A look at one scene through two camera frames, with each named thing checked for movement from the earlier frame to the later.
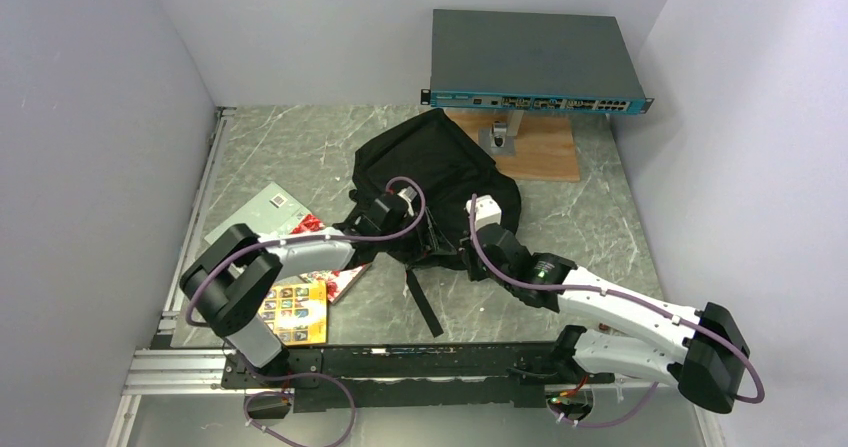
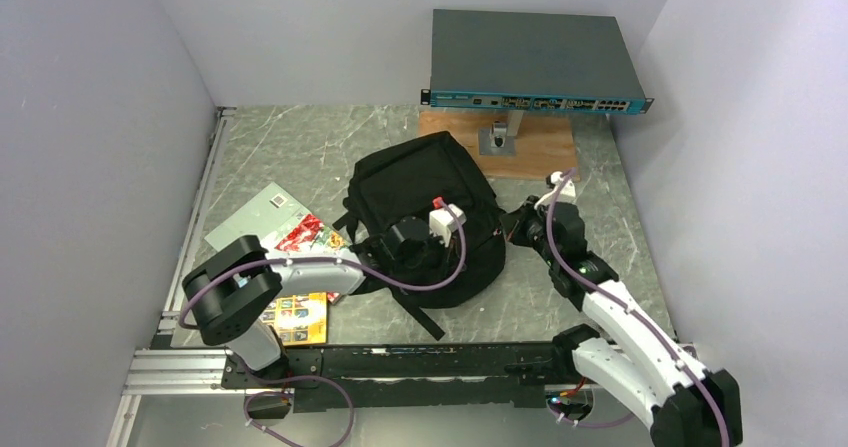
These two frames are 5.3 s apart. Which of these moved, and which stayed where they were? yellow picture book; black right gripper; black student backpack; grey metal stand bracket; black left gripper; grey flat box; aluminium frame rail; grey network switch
Moved: black right gripper; black left gripper; black student backpack
Stayed: aluminium frame rail; grey metal stand bracket; yellow picture book; grey flat box; grey network switch
